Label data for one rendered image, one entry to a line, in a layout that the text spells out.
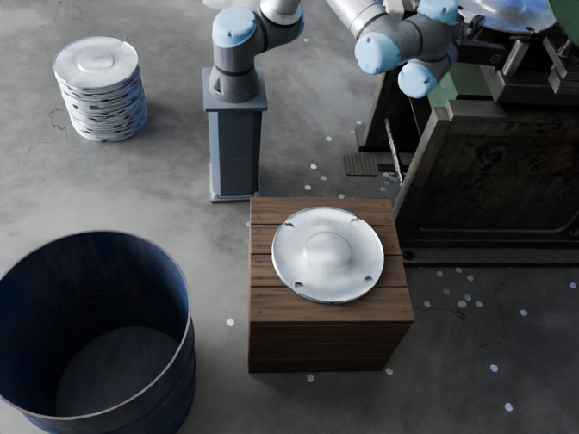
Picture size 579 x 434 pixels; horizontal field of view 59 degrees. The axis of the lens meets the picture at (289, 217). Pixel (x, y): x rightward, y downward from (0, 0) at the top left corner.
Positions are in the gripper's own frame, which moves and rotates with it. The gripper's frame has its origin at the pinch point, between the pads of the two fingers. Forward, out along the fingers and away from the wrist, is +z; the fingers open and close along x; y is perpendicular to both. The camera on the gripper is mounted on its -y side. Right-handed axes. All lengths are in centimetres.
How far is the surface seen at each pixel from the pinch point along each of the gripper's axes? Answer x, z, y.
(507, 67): 6.5, -2.9, -10.5
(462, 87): 14.8, -5.9, -2.9
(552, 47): 3.3, 8.3, -17.0
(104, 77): 54, -32, 108
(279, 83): 78, 34, 77
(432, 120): 20.2, -16.5, -1.3
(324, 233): 44, -48, 8
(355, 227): 45, -40, 2
